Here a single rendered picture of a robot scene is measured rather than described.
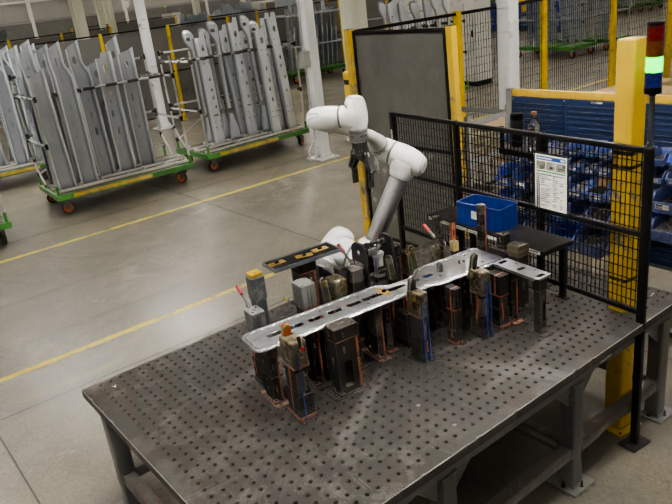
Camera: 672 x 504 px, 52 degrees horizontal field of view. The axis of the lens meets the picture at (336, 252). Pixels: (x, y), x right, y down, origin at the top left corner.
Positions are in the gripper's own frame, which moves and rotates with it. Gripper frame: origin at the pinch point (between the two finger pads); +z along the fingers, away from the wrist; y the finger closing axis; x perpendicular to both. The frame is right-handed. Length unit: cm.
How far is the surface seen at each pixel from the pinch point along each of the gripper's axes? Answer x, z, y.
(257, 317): -71, 42, 13
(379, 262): 1.0, 40.4, 5.5
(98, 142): 30, 71, -695
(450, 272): 25, 46, 30
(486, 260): 47, 46, 32
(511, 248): 59, 42, 37
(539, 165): 90, 8, 28
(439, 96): 170, -2, -144
